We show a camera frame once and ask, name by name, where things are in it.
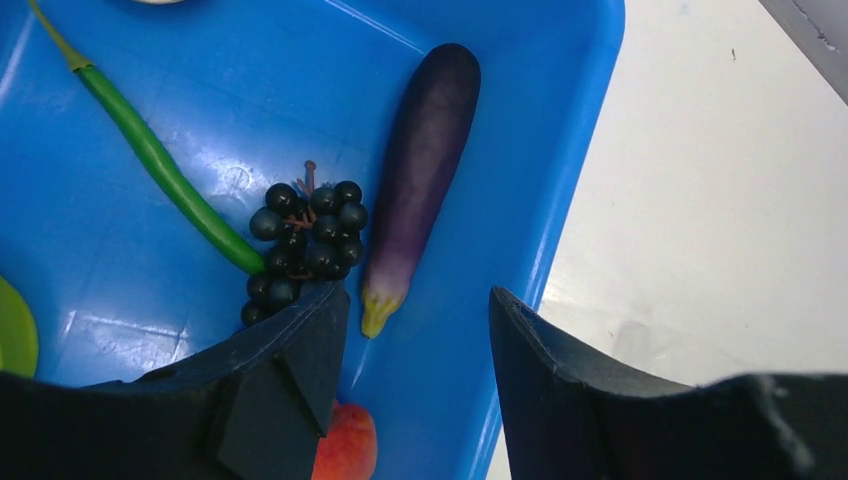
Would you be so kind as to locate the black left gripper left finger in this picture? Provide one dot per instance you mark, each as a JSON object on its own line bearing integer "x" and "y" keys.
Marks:
{"x": 251, "y": 407}

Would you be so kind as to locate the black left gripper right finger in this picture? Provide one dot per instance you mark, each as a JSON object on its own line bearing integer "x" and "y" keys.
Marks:
{"x": 572, "y": 412}

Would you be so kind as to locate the red yellow toy peach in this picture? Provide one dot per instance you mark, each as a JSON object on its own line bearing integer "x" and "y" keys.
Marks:
{"x": 350, "y": 449}

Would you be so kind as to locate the black toy grape bunch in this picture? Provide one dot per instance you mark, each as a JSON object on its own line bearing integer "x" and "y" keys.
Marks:
{"x": 314, "y": 232}

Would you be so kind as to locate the blue plastic bin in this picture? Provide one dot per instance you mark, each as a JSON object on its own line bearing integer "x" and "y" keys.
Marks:
{"x": 242, "y": 94}

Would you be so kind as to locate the green toy leaf vegetable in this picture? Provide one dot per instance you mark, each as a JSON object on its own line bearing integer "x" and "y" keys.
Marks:
{"x": 19, "y": 340}

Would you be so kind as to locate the green toy chili pepper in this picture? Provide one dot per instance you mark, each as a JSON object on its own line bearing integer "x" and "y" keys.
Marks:
{"x": 153, "y": 155}

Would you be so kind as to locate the purple toy eggplant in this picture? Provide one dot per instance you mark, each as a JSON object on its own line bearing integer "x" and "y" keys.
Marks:
{"x": 426, "y": 141}

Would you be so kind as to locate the white round toy slice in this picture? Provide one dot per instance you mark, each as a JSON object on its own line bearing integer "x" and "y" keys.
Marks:
{"x": 159, "y": 2}

